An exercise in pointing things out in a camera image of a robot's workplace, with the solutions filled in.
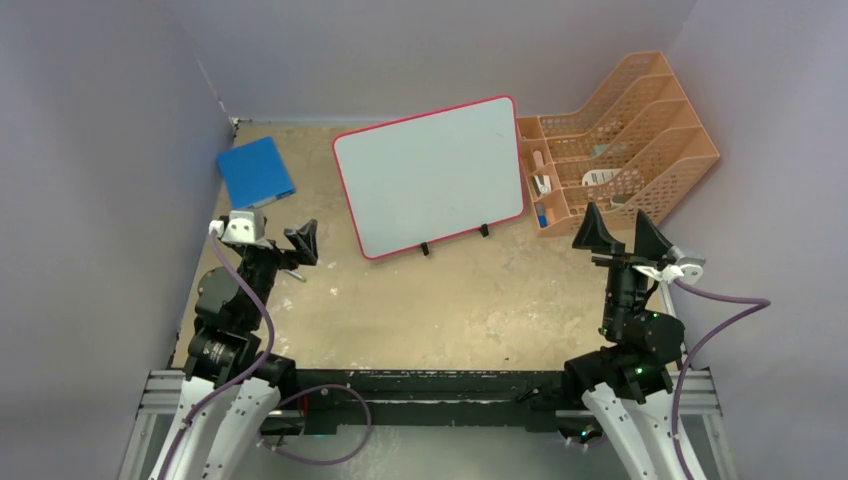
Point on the pink framed whiteboard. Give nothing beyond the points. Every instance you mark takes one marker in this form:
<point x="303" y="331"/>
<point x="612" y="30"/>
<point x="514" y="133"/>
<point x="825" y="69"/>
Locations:
<point x="431" y="176"/>

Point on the white stapler in organizer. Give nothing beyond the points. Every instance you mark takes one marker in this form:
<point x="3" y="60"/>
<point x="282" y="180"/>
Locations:
<point x="542" y="184"/>

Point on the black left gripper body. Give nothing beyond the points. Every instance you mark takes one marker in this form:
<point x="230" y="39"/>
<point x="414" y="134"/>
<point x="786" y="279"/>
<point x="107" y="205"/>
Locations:
<point x="261" y="266"/>

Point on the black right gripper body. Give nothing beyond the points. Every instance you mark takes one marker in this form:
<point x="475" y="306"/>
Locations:
<point x="622" y="274"/>

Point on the white remote in organizer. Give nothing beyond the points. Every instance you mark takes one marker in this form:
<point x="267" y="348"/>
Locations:
<point x="598" y="176"/>

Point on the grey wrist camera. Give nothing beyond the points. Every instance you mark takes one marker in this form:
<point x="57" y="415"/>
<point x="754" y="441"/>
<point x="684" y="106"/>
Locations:
<point x="677" y="265"/>
<point x="241" y="227"/>

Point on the blue item in organizer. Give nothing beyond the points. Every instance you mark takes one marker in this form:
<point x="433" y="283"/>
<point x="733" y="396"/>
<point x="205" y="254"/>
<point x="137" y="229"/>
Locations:
<point x="541" y="214"/>

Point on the orange plastic desk organizer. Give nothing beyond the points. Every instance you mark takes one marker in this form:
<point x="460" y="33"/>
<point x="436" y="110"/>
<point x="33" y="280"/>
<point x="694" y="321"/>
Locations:
<point x="640" y="121"/>

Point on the white marker pen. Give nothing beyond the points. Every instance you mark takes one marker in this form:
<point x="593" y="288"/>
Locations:
<point x="295" y="275"/>

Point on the aluminium frame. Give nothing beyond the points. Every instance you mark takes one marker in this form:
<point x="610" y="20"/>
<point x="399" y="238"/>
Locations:
<point x="160" y="397"/>

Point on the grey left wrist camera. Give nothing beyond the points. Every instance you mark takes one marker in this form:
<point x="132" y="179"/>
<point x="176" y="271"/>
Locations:
<point x="241" y="227"/>

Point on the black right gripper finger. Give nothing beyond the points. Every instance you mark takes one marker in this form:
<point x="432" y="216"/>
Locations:
<point x="649" y="242"/>
<point x="593" y="235"/>

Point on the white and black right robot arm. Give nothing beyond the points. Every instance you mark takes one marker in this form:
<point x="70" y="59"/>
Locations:
<point x="627" y="385"/>

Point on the pink eraser in organizer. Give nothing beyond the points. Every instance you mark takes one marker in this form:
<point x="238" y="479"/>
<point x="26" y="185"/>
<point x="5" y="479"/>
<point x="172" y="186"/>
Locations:
<point x="538" y="159"/>

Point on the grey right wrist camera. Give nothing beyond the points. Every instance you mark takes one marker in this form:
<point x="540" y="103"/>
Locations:
<point x="677" y="265"/>

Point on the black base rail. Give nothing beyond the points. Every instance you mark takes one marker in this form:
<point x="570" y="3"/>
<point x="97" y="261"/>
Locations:
<point x="319" y="401"/>

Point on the blue box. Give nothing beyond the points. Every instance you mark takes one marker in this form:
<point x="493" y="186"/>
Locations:
<point x="254" y="174"/>

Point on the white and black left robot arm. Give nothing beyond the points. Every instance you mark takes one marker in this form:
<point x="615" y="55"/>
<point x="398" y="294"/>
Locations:
<point x="231" y="381"/>

